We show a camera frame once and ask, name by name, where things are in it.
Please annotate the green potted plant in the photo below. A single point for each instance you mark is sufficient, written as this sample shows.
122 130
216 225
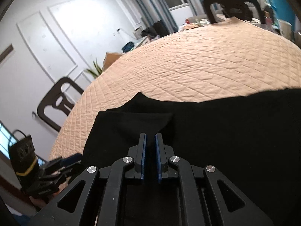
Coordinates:
95 69

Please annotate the black pants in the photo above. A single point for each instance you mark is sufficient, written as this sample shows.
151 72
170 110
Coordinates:
223 134

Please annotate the striped curtain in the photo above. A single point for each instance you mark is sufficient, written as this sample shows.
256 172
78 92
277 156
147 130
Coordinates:
152 7

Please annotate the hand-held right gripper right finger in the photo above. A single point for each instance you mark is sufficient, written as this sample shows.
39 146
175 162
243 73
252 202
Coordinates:
158 160

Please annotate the tan quilted cushion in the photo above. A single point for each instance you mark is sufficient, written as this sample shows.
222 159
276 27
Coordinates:
111 60

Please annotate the dark wooden chair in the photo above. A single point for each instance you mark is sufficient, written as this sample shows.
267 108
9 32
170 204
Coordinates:
237 1
47 110

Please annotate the black bag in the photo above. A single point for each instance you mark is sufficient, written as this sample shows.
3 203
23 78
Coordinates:
157 29

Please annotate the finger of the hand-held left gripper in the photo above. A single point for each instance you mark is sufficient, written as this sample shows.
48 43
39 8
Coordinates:
62 173
68 160

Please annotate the beige sofa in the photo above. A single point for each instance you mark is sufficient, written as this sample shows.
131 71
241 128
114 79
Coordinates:
197 20

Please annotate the peach quilted blanket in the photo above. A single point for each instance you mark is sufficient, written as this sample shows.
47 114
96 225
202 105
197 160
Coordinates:
188 63

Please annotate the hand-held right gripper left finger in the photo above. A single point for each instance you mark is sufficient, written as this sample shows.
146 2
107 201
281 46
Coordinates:
142 160

